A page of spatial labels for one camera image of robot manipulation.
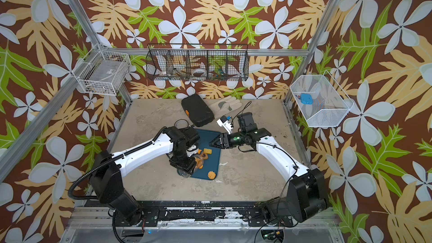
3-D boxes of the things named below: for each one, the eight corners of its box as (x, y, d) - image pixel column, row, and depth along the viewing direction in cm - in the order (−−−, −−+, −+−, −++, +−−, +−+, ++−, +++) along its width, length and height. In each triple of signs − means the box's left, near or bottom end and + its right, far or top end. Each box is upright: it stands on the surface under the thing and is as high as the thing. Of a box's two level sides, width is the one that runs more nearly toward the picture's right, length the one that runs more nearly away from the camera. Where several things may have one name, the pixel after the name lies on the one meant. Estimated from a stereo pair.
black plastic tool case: (196, 129, 107) (195, 123, 101) (180, 105, 120) (179, 99, 115) (215, 120, 111) (215, 114, 106) (198, 98, 125) (197, 91, 120)
